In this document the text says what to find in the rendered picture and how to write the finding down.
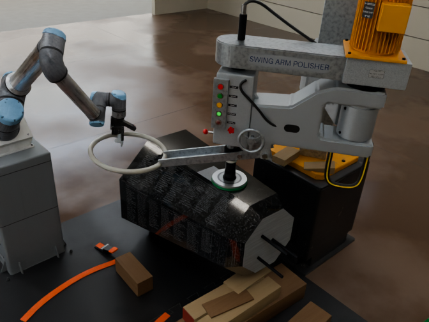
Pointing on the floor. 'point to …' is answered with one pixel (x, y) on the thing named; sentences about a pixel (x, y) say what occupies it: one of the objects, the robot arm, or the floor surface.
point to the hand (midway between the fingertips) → (121, 142)
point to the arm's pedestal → (28, 209)
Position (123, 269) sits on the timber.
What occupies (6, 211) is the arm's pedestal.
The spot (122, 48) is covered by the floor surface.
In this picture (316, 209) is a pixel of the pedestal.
